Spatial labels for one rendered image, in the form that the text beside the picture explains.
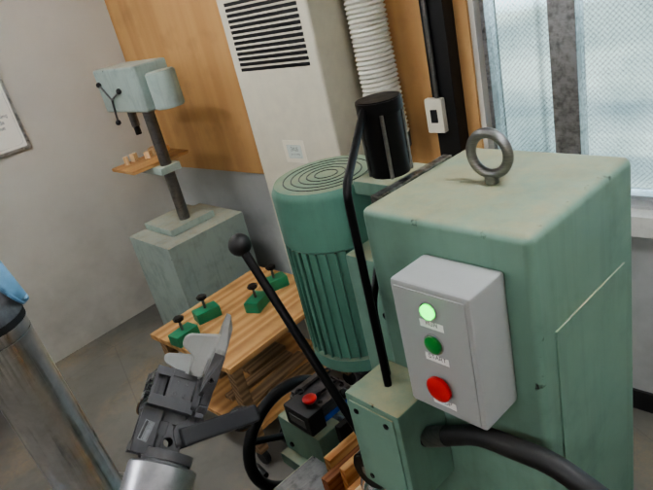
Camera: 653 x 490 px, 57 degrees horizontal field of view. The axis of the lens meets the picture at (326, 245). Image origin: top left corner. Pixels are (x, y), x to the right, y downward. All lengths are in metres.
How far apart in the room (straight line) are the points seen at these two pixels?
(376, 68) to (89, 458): 1.66
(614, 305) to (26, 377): 0.91
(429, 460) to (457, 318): 0.27
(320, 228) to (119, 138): 3.25
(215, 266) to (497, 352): 2.73
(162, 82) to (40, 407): 1.99
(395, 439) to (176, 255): 2.48
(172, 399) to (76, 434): 0.41
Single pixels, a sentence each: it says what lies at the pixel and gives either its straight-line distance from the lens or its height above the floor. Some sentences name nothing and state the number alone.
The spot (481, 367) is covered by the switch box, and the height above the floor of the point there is 1.40.
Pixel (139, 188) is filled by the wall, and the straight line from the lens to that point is 4.11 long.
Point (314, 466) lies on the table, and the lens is 1.28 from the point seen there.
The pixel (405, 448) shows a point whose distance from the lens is 0.76.
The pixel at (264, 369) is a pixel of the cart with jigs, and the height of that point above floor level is 0.20.
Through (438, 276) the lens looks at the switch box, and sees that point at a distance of 0.61.
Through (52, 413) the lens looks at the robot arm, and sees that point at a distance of 1.18.
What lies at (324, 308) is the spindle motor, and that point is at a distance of 0.92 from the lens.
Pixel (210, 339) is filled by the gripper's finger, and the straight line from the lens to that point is 0.83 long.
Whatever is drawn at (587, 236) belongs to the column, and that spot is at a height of 1.47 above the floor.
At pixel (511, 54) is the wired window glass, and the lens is 2.31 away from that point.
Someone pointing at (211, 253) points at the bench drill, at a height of 0.57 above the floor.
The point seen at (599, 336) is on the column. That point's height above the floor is 1.34.
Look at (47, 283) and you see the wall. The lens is 3.93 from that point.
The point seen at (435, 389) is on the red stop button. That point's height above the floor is 1.36.
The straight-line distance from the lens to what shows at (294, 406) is 1.25.
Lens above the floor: 1.78
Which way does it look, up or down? 24 degrees down
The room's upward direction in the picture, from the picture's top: 14 degrees counter-clockwise
